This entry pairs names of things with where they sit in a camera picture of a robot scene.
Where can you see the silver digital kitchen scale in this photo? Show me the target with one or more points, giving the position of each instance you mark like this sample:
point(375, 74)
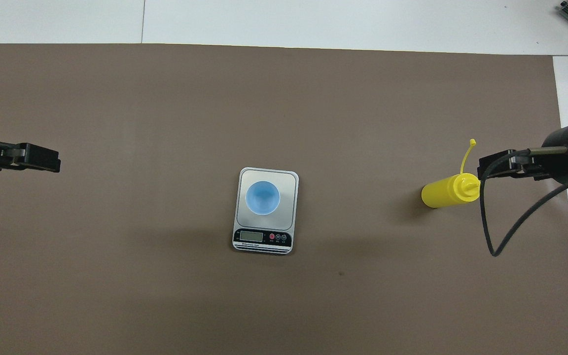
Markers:
point(289, 219)

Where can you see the light blue plastic cup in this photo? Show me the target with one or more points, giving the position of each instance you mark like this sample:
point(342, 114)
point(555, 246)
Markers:
point(263, 198)

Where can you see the yellow squeeze bottle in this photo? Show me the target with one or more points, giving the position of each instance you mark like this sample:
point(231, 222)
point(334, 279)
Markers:
point(442, 194)

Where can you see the brown table mat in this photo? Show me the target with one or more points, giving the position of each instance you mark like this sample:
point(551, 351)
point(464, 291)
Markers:
point(284, 98)

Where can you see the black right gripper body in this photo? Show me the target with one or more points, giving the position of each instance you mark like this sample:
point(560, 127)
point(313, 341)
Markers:
point(560, 165)

